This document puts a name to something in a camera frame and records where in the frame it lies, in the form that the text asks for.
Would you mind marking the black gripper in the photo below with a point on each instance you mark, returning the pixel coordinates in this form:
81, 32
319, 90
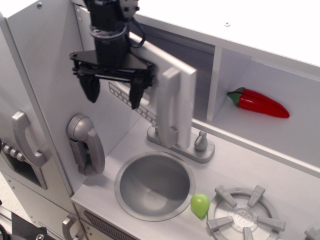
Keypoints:
113, 59

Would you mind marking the white microwave door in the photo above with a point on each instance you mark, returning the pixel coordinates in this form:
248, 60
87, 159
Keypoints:
171, 98

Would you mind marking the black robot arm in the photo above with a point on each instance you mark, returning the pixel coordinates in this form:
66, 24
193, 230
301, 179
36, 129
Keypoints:
111, 18

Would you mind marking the grey toy telephone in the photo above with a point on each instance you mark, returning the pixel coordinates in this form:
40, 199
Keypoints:
86, 146

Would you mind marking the round grey sink basin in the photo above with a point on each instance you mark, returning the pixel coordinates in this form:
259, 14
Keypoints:
154, 186

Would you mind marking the grey toy faucet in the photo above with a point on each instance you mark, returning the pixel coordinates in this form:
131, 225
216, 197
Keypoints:
200, 150

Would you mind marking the grey ice dispenser panel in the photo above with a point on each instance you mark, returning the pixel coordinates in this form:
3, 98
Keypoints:
17, 162

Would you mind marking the white toy kitchen cabinet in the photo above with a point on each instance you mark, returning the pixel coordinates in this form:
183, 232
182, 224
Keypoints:
268, 46

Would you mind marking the red toy chili pepper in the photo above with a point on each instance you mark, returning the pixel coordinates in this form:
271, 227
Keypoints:
254, 101

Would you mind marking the green toy pear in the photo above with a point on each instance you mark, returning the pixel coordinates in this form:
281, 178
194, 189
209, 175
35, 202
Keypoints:
200, 204

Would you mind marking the grey stove burner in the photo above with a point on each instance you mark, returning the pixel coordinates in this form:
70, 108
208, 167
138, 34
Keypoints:
243, 214

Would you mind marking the grey lower door handle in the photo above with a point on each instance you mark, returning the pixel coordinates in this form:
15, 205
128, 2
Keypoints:
67, 224

